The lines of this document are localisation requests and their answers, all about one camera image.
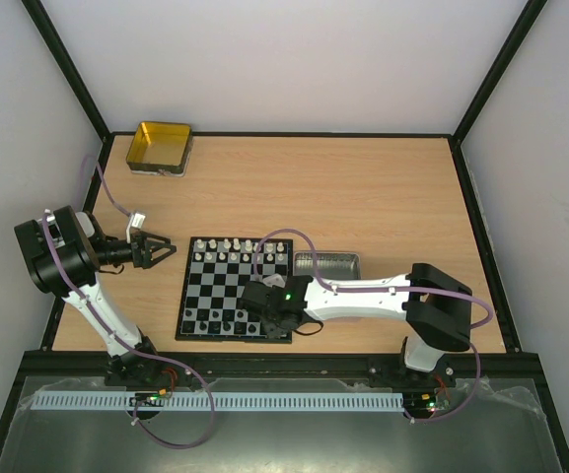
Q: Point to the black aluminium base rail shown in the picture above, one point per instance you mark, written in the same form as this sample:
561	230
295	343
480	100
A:
378	370

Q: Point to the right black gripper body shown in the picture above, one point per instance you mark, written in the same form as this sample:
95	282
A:
252	298

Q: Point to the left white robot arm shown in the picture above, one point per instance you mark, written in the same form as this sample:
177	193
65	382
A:
65	252

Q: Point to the gold open tin lid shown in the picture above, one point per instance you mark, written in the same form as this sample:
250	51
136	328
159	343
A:
160	148

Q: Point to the white slotted cable duct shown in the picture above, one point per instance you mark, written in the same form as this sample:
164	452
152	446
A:
221	402

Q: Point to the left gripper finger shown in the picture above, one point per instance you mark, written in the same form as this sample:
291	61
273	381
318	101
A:
153	255
158	242

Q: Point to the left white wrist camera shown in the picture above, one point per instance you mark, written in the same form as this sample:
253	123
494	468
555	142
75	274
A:
136	220

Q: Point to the pink tin with chess pieces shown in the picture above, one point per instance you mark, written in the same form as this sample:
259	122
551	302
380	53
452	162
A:
331	265

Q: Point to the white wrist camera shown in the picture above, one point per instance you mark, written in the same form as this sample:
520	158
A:
275	280
136	220

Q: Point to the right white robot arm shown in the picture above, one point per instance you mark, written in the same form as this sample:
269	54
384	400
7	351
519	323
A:
435	305

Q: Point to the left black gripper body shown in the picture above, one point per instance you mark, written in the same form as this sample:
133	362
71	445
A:
137	259

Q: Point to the black and silver chessboard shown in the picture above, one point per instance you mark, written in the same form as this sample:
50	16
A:
217	270

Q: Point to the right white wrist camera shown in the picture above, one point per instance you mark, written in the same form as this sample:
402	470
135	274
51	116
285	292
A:
275	280

